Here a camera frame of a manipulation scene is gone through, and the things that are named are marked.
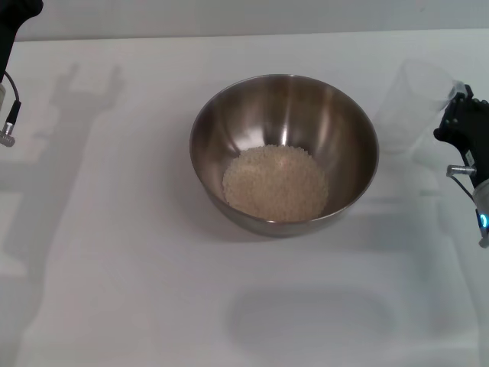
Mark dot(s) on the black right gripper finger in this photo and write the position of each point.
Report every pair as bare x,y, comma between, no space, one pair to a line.
456,112

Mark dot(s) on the clear plastic measuring cup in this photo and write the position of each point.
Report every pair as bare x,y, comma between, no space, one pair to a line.
416,111

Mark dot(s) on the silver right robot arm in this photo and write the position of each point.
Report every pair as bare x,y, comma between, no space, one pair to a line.
482,214

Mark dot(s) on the stainless steel mixing bowl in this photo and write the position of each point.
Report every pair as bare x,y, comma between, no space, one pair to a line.
282,111

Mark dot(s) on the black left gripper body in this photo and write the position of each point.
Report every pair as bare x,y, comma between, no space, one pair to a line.
13,19

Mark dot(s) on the white rice grains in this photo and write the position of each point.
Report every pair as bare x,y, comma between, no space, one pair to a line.
275,183

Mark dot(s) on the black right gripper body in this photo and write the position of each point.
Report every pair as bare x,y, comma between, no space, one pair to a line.
473,134

